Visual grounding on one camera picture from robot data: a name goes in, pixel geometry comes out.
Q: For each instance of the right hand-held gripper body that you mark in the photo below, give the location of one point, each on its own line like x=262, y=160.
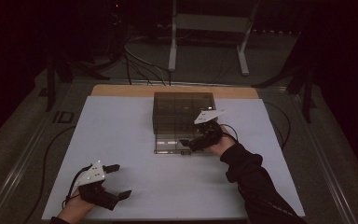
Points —
x=208, y=135

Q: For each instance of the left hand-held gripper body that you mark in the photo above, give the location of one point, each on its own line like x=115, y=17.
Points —
x=98, y=194

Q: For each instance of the dark clear drawer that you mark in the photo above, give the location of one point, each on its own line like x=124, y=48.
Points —
x=167, y=146
x=167, y=121

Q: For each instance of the dark clear drawer box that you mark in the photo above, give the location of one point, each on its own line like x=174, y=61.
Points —
x=174, y=105

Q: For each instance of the person's right hand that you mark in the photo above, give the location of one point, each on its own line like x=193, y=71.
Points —
x=223, y=144

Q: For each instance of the person's left hand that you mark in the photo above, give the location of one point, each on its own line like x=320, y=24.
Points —
x=74, y=210

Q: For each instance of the white table sheet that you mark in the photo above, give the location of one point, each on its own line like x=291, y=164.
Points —
x=155, y=180

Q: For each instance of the black stand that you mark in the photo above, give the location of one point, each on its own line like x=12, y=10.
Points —
x=307, y=93
x=50, y=87

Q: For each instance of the grey metal stand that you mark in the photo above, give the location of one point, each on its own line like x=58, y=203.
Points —
x=211, y=23

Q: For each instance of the power strip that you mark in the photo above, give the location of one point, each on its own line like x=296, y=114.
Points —
x=276, y=31

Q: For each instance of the dark equipment rack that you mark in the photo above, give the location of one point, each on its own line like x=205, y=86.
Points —
x=117, y=18

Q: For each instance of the metal floor rail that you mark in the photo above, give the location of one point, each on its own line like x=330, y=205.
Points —
x=323, y=161
x=18, y=168

